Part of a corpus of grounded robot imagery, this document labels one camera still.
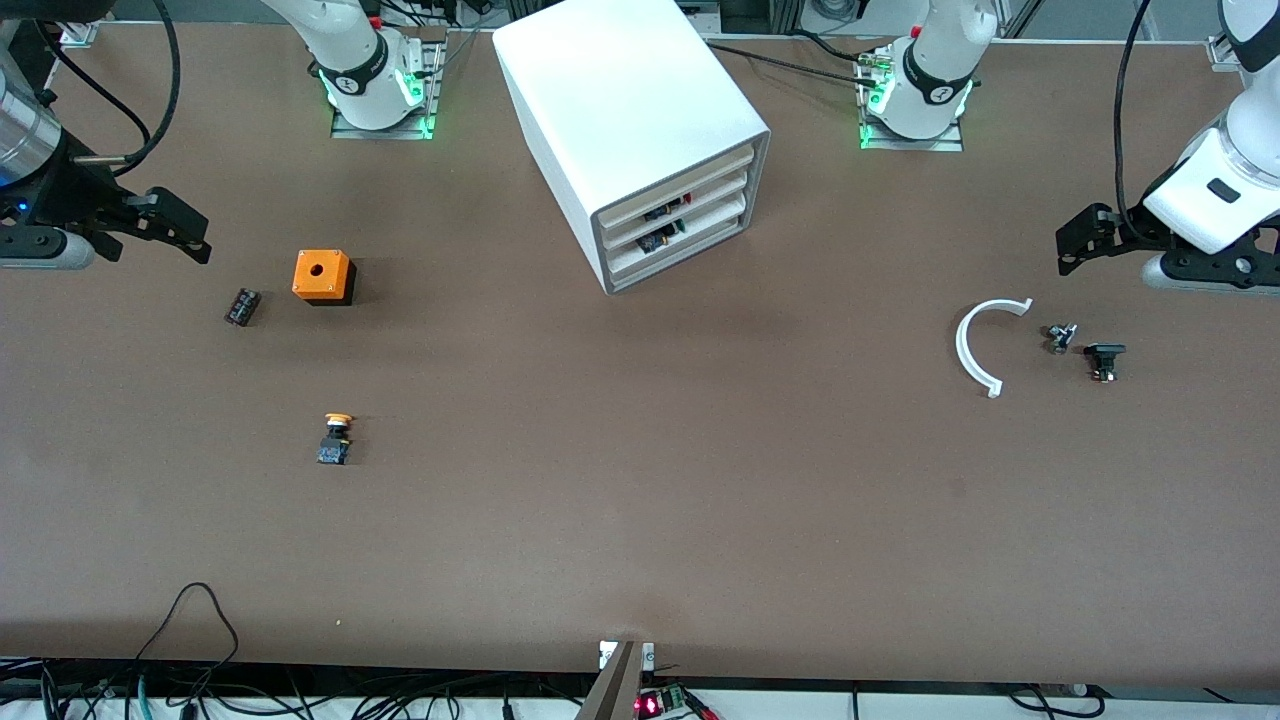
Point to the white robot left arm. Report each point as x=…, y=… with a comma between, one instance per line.
x=930, y=80

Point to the white metal edge bracket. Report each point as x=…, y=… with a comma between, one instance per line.
x=607, y=655

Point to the small silver black part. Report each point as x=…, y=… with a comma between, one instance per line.
x=1060, y=338

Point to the grey metal bar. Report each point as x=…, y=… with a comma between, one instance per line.
x=612, y=695

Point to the red mushroom push button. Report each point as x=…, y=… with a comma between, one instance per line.
x=662, y=212

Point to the yellow mushroom push button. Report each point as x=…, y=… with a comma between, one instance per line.
x=334, y=452

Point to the circuit board with red light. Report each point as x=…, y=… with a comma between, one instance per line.
x=650, y=705

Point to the orange button enclosure box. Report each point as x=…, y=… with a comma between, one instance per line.
x=320, y=272

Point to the white plastic cabinet drawer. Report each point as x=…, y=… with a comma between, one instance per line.
x=625, y=244
x=625, y=220
x=625, y=268

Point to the white curved plastic arc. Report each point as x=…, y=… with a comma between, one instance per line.
x=960, y=347

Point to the small black contact block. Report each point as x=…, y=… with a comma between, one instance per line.
x=242, y=307

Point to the green mushroom push button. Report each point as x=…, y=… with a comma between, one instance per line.
x=658, y=241

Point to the aluminium table corner bracket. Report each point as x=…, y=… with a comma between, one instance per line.
x=1222, y=52
x=78, y=36

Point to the white drawer cabinet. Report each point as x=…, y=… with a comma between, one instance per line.
x=620, y=90

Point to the small black switch part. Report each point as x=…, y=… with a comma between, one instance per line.
x=1104, y=351

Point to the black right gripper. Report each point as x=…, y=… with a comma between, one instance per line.
x=68, y=196

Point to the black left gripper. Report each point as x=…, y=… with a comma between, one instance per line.
x=1128, y=229

